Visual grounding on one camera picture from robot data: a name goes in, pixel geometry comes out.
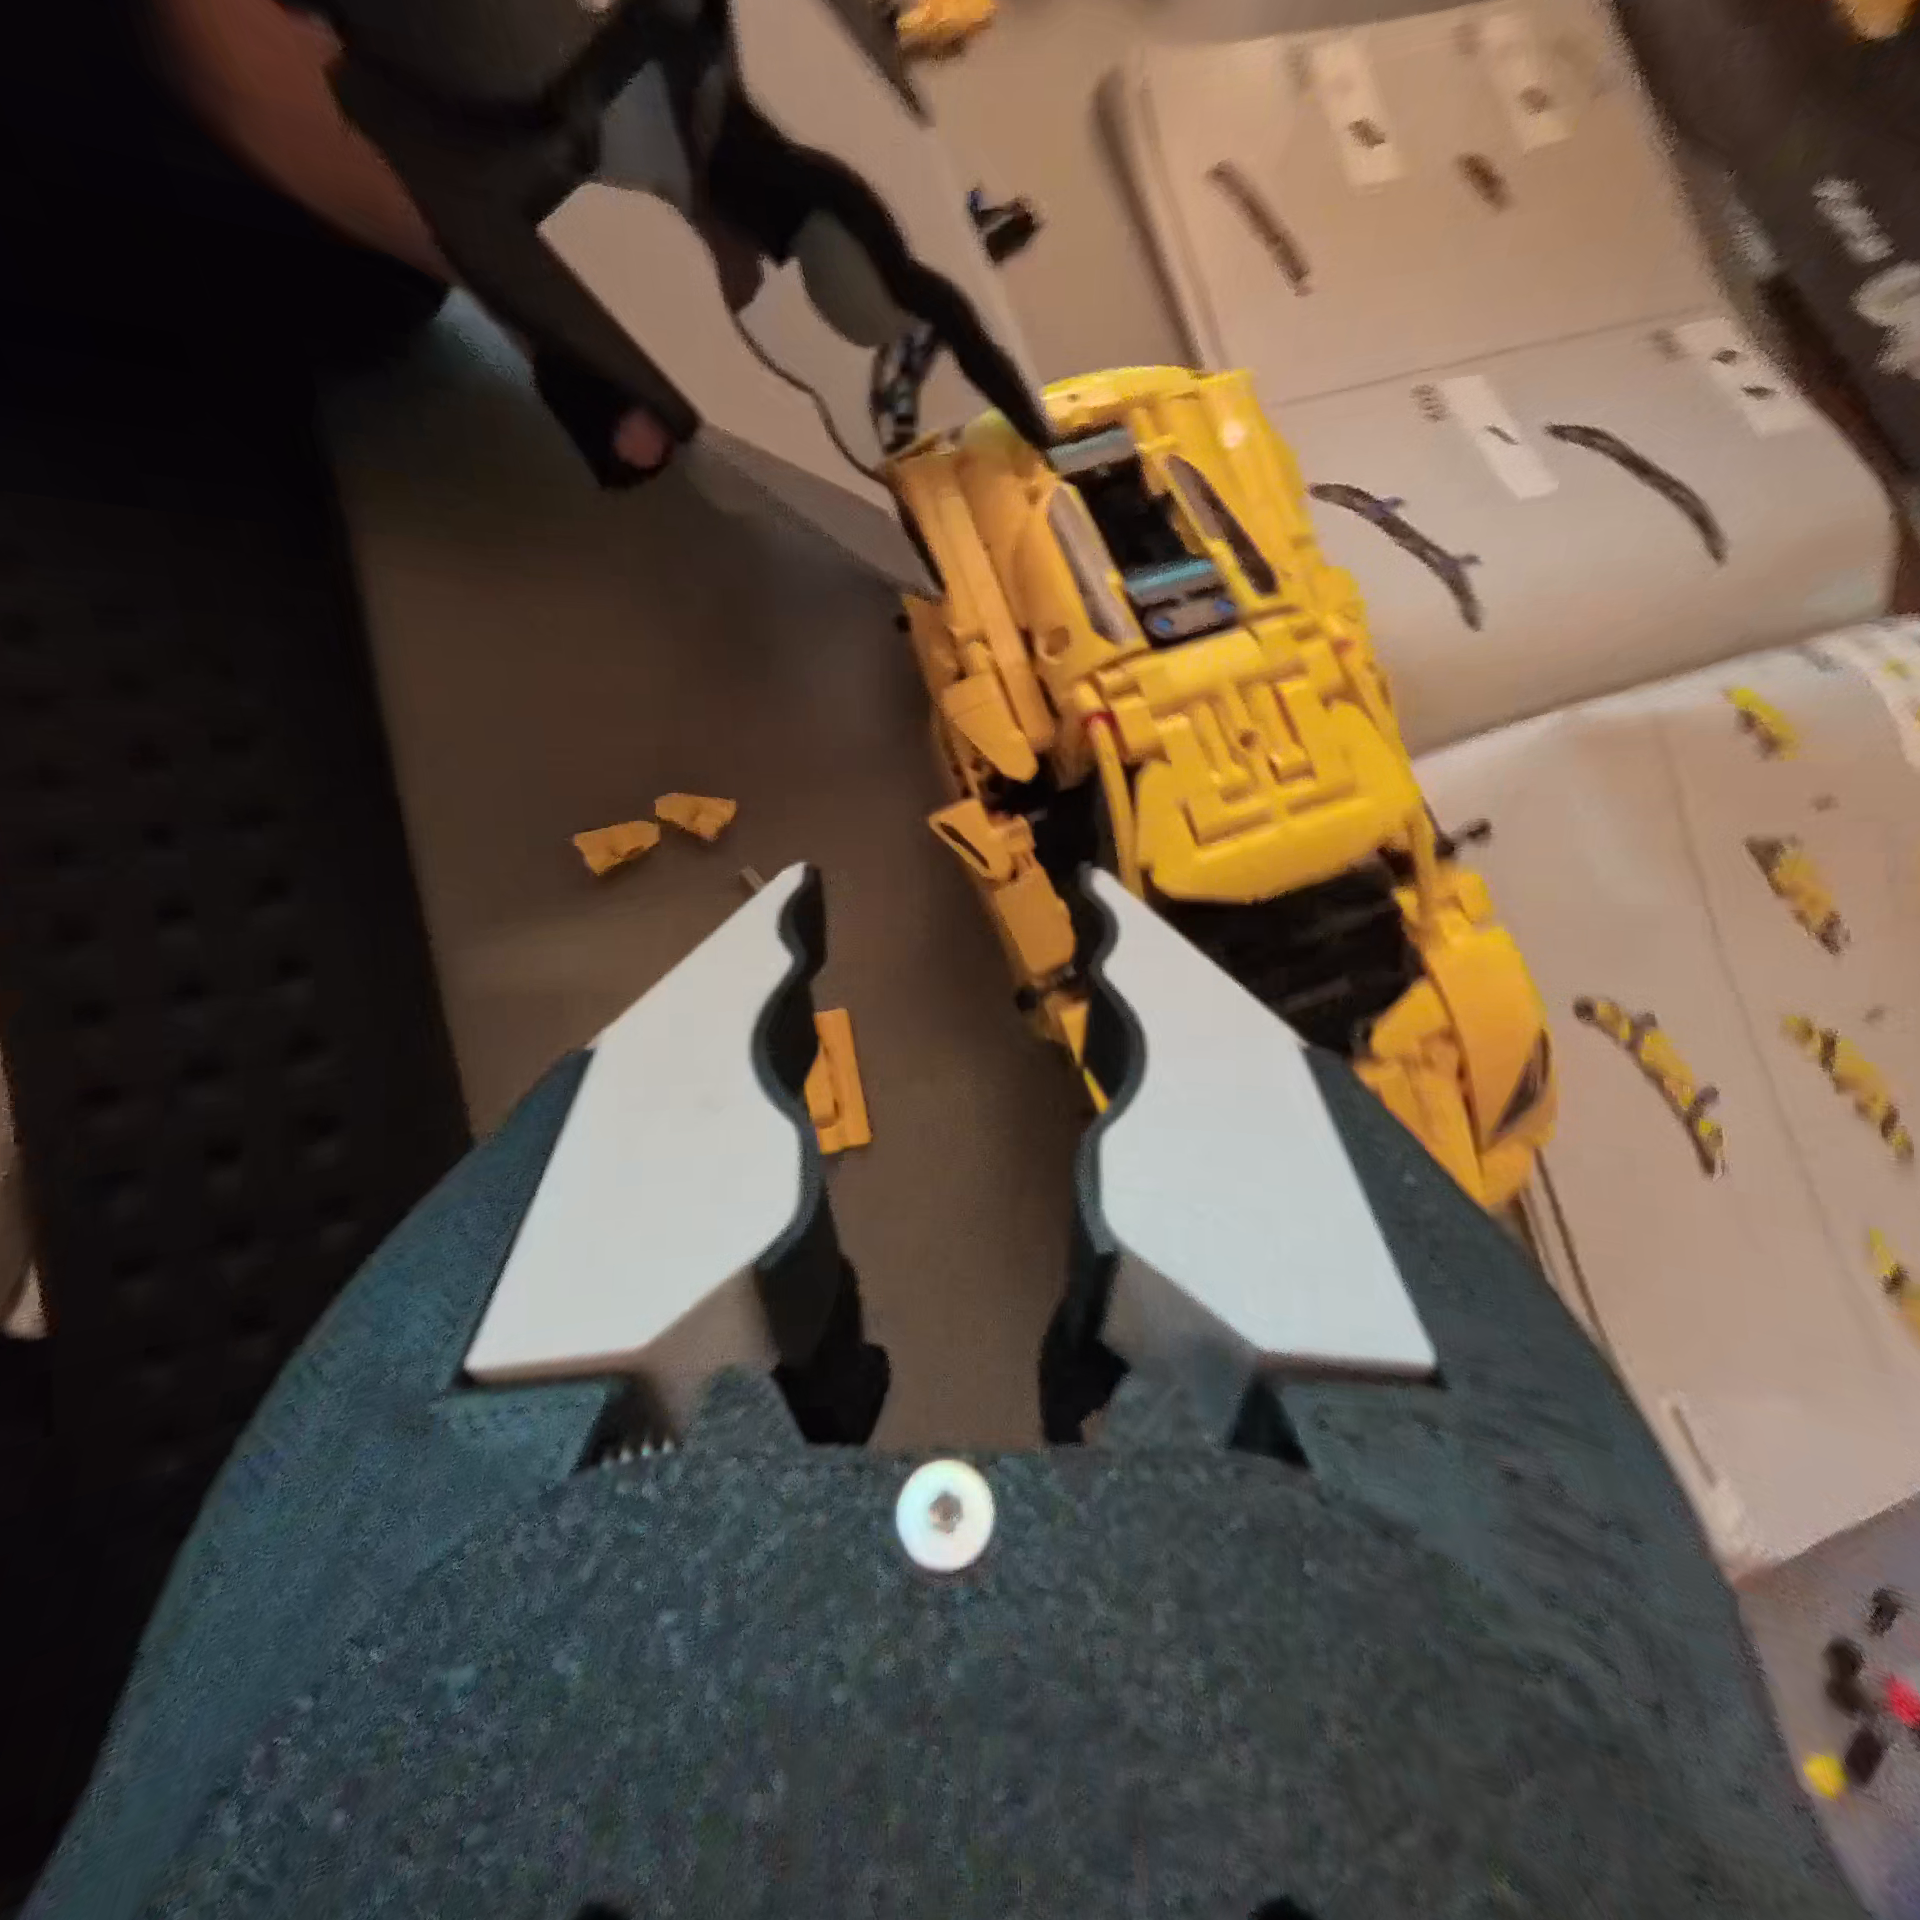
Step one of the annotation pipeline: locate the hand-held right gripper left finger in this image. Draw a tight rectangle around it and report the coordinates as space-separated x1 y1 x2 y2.
465 863 831 1386

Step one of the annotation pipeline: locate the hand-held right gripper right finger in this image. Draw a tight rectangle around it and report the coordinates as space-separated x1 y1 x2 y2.
1073 865 1443 1386

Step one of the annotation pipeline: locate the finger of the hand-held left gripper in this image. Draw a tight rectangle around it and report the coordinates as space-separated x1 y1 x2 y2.
718 0 1056 454
532 182 947 602

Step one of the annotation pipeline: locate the black curved brick piece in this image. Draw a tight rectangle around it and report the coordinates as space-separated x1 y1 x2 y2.
871 323 945 458

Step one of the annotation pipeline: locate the yellow brick toy car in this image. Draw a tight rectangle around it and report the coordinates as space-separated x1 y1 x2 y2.
889 369 1556 1214

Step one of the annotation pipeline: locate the grey desk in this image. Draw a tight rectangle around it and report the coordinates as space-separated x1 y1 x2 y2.
322 0 1920 1920

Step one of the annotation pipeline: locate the person's left hand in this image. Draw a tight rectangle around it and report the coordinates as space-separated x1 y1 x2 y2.
158 0 672 486

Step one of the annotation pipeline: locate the open instruction booklet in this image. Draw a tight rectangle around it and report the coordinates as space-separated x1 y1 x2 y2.
1099 0 1920 1578

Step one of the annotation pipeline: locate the cluster of tiny pin pieces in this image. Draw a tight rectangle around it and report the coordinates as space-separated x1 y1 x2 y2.
1798 1583 1920 1801

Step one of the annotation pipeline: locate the dark toy car box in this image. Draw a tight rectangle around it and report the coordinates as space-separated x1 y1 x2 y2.
1612 0 1920 512

